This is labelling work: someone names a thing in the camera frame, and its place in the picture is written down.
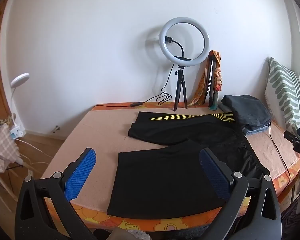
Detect green and white patterned pillow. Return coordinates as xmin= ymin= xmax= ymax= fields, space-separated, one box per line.
xmin=264 ymin=57 xmax=300 ymax=135

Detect folded blue jeans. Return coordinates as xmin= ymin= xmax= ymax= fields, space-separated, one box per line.
xmin=241 ymin=124 xmax=271 ymax=136

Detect folded tripod with orange scarf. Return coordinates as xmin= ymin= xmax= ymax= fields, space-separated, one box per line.
xmin=187 ymin=50 xmax=223 ymax=107

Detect peach and teal cloth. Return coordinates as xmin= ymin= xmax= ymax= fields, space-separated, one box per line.
xmin=209 ymin=67 xmax=224 ymax=111

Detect pink plaid cloth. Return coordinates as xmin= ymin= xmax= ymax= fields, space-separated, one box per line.
xmin=0 ymin=122 xmax=22 ymax=173

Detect white lamp cable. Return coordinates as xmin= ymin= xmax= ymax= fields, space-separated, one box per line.
xmin=15 ymin=137 xmax=50 ymax=178

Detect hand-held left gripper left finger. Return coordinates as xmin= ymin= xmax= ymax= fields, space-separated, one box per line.
xmin=14 ymin=147 xmax=97 ymax=240

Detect black ring light cable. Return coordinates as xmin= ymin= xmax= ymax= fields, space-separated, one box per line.
xmin=100 ymin=64 xmax=177 ymax=108

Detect folded dark grey jeans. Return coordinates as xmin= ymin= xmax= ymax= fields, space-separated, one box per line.
xmin=221 ymin=94 xmax=272 ymax=130

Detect beige knit cloth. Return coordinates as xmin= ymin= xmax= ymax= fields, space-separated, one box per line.
xmin=110 ymin=227 xmax=150 ymax=240

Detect black pants with yellow stripes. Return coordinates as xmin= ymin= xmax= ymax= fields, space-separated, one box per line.
xmin=107 ymin=111 xmax=270 ymax=220

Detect white ring light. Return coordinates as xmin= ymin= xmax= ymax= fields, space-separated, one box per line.
xmin=159 ymin=17 xmax=211 ymax=67

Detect person's dark ribbed clothing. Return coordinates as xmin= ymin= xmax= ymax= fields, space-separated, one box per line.
xmin=281 ymin=192 xmax=300 ymax=240

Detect black mini tripod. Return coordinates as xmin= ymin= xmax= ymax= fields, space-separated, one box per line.
xmin=173 ymin=66 xmax=188 ymax=112

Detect white clip desk lamp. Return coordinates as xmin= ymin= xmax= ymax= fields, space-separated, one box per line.
xmin=9 ymin=73 xmax=30 ymax=138

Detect orange floral bed sheet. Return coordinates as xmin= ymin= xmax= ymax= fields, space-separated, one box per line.
xmin=44 ymin=102 xmax=300 ymax=232

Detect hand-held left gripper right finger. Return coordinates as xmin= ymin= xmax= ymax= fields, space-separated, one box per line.
xmin=198 ymin=147 xmax=282 ymax=240

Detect black folded stand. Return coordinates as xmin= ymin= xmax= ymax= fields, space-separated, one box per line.
xmin=204 ymin=55 xmax=219 ymax=108

